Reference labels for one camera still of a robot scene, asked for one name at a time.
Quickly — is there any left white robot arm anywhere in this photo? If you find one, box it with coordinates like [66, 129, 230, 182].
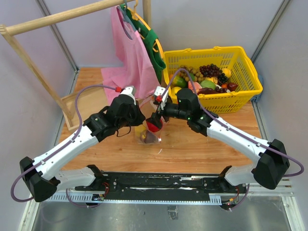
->
[19, 86, 145, 202]

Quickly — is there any grey hanger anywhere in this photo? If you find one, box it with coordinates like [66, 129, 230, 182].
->
[116, 5, 137, 40]

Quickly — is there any red apple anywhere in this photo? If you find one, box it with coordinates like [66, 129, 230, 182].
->
[146, 122, 162, 133]

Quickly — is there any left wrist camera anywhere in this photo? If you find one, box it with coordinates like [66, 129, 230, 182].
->
[118, 86, 136, 100]

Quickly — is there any wooden clothes rack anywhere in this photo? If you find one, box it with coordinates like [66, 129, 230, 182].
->
[0, 0, 162, 132]

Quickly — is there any green shirt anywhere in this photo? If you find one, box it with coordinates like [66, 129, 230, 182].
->
[120, 4, 166, 84]

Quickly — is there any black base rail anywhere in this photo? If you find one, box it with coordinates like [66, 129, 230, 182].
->
[75, 172, 246, 205]

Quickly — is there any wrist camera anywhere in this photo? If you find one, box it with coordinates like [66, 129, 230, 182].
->
[118, 86, 136, 100]
[152, 86, 172, 110]

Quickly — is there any yellow peach fruit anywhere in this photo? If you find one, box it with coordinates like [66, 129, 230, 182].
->
[221, 68, 231, 78]

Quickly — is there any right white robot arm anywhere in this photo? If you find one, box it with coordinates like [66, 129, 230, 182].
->
[146, 86, 290, 193]

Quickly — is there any clear zip top bag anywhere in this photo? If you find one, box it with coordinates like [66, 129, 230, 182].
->
[134, 96, 168, 145]

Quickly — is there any yellow hanger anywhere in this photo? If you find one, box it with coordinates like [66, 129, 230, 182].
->
[126, 1, 164, 58]

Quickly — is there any yellow plastic basket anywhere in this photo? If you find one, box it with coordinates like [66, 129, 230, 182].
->
[163, 46, 263, 114]

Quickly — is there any watermelon slice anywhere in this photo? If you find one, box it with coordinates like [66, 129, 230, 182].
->
[188, 81, 202, 92]

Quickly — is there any dark purple grape bunch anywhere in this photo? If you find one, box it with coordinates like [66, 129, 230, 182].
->
[199, 64, 229, 84]

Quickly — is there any dark red mangosteen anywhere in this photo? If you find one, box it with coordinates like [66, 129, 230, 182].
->
[141, 130, 158, 144]

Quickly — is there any yellow lemon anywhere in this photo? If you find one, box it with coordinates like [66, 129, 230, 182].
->
[135, 125, 147, 139]
[171, 87, 182, 96]

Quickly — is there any green guava fruit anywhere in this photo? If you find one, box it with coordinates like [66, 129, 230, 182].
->
[200, 80, 216, 90]

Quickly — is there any green orange mango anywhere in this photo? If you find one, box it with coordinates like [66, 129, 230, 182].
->
[171, 75, 188, 88]

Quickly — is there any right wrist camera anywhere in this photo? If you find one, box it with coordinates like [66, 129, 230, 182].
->
[152, 86, 172, 110]

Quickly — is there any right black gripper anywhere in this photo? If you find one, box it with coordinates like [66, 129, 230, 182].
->
[145, 98, 190, 129]

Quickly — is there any brown longan bunch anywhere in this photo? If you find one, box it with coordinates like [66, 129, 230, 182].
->
[180, 65, 205, 83]

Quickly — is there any pink shirt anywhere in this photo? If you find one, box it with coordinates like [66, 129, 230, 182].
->
[101, 7, 159, 99]

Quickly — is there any purple sweet potato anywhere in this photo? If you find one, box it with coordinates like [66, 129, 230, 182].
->
[197, 88, 218, 95]

